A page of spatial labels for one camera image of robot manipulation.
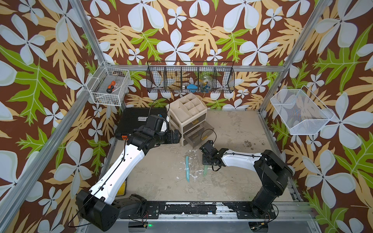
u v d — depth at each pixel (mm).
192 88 955
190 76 992
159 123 566
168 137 656
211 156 709
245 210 734
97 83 817
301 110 816
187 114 857
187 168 884
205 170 884
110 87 801
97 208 368
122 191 788
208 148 729
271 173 455
